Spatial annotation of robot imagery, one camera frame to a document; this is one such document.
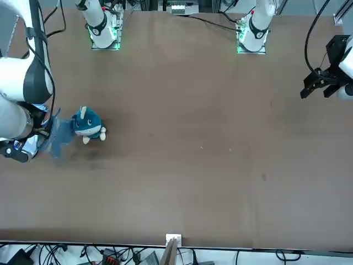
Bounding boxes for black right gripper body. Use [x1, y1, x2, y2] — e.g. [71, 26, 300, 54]
[33, 109, 52, 131]

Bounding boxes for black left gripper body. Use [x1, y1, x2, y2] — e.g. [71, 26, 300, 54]
[326, 34, 349, 73]

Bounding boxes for small blue plush doll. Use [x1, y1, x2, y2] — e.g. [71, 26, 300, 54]
[71, 105, 108, 145]

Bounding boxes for black box power adapter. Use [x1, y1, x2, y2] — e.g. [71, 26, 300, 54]
[5, 248, 34, 265]

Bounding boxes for black device orange plugs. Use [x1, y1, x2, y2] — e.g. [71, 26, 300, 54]
[101, 249, 122, 264]

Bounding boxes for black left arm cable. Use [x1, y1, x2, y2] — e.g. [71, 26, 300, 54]
[304, 0, 331, 73]

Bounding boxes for aluminium frame rail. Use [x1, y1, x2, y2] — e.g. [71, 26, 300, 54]
[333, 0, 353, 26]

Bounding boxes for thin black table cable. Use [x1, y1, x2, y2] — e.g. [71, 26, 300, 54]
[176, 13, 243, 31]

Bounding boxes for white post bracket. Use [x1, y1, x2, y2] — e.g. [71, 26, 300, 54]
[165, 234, 183, 247]

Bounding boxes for aluminium camera post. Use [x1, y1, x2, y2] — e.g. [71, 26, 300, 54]
[159, 237, 179, 265]

